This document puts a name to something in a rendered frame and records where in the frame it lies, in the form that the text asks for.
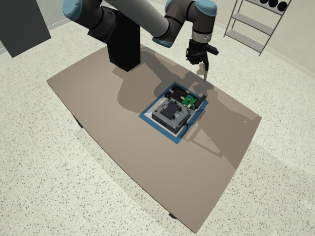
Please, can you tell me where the green circuit board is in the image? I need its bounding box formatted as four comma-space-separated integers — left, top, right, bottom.
181, 95, 196, 108

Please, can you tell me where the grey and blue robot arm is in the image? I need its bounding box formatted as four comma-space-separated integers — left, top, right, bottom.
62, 0, 217, 48

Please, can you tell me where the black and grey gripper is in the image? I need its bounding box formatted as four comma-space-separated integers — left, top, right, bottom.
186, 39, 209, 82

